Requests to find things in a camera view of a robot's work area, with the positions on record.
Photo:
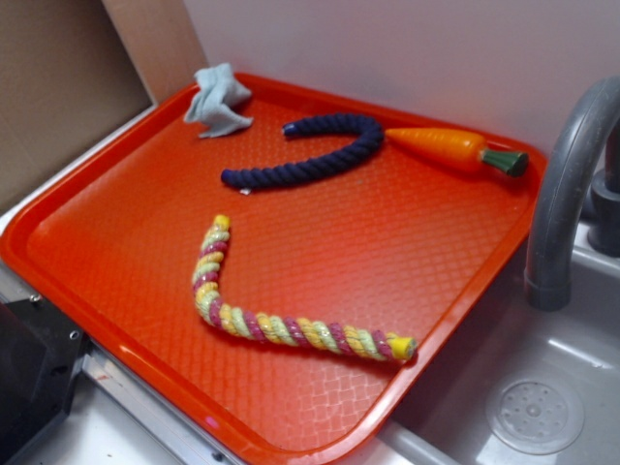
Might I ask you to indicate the light blue cloth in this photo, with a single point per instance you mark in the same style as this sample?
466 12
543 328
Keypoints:
220 92

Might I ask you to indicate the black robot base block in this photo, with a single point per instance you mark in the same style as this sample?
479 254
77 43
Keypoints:
42 351

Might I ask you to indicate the orange plastic tray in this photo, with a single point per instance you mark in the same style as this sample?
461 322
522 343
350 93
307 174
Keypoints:
397 244

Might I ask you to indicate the orange toy carrot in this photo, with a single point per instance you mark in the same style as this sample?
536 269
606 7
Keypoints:
458 149

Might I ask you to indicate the grey sink faucet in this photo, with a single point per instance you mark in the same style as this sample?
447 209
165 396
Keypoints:
584 165

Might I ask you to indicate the round sink drain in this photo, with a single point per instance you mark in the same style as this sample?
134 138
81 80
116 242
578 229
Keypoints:
534 414

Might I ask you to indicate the brown cardboard box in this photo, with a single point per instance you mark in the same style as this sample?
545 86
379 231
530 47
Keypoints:
72 72

